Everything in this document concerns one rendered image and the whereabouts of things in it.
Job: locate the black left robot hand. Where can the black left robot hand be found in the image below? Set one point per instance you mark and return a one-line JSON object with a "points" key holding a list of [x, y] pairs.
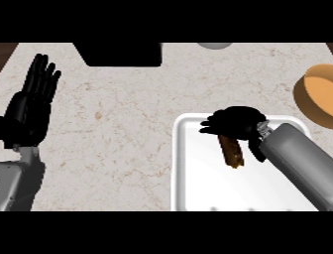
{"points": [[28, 109]]}

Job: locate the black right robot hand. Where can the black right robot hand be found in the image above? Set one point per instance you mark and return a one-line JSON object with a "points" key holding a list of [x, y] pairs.
{"points": [[235, 120]]}

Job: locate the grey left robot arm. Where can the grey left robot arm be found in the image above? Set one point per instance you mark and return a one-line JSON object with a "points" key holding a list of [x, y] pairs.
{"points": [[9, 182]]}

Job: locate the white tray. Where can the white tray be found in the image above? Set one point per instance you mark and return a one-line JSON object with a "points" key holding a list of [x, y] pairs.
{"points": [[233, 178]]}

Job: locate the orange pot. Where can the orange pot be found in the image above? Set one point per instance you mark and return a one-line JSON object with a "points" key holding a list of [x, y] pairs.
{"points": [[326, 96]]}

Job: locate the grey round object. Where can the grey round object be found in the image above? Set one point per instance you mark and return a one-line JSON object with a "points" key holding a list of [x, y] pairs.
{"points": [[214, 45]]}

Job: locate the black appliance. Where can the black appliance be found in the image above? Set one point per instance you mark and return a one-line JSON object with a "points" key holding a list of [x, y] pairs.
{"points": [[121, 54]]}

